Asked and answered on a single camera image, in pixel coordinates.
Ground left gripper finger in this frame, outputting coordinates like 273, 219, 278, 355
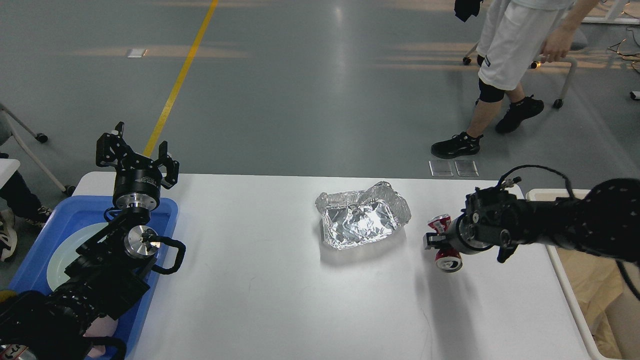
151, 141, 179, 189
94, 121, 135, 170

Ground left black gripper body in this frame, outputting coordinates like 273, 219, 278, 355
112, 167, 162, 211

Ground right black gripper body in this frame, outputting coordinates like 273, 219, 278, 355
445, 215, 493, 255

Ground crushed red soda can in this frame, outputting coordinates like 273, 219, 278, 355
427, 214, 463, 273

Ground foil tray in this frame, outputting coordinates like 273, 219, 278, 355
314, 181, 412, 250

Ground green plate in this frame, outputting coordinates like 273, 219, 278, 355
46, 222, 108, 291

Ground brown paper bag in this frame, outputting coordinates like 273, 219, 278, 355
557, 248, 624, 359

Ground pink mug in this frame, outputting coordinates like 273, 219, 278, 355
83, 316, 119, 359

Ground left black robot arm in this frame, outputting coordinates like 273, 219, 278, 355
1, 121, 186, 360

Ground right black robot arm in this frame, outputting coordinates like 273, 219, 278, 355
423, 172, 640, 297

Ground blue plastic tray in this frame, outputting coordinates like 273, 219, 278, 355
7, 196, 179, 360

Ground left rolling chair leg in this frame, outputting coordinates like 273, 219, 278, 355
0, 103, 76, 197

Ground beige plastic bin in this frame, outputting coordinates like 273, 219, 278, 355
526, 188, 640, 360

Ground blue mug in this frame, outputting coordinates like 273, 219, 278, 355
0, 290, 18, 303

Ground seated person white shorts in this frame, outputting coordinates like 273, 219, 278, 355
430, 0, 597, 159

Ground black garment on chair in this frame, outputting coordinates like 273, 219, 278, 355
454, 0, 484, 23

